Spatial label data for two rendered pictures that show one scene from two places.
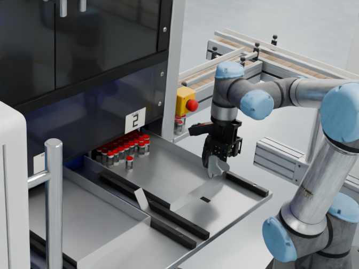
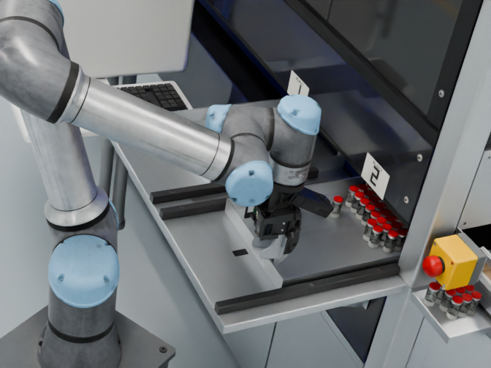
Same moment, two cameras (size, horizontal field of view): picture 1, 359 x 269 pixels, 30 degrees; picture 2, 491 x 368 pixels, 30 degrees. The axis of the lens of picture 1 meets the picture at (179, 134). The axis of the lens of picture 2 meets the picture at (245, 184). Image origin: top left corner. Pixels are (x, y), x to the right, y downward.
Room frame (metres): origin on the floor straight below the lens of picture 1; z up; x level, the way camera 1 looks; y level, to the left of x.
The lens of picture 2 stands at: (2.09, -1.40, 2.05)
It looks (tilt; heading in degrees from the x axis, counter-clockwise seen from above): 36 degrees down; 112
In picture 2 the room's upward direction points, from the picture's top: 10 degrees clockwise
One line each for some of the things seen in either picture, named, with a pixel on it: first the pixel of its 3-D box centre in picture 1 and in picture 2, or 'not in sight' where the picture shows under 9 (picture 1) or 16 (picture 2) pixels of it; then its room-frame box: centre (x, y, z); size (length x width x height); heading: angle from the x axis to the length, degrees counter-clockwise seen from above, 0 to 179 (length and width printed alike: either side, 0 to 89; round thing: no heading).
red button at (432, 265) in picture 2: (191, 104); (435, 266); (1.94, -0.03, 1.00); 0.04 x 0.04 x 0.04; 53
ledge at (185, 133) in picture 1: (170, 127); (457, 309); (2.00, 0.03, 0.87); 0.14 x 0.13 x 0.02; 53
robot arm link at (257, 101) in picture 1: (255, 99); (240, 133); (1.58, -0.19, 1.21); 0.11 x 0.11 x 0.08; 34
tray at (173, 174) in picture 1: (155, 167); (325, 229); (1.70, 0.06, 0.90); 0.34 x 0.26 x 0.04; 53
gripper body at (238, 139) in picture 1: (223, 135); (277, 202); (1.65, -0.12, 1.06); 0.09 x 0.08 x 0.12; 53
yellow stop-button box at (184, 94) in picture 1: (180, 100); (454, 261); (1.97, 0.01, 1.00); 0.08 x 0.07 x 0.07; 53
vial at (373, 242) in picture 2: (146, 147); (375, 236); (1.79, 0.10, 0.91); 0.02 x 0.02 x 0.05
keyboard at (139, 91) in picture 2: not in sight; (107, 104); (1.01, 0.28, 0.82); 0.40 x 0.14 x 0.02; 51
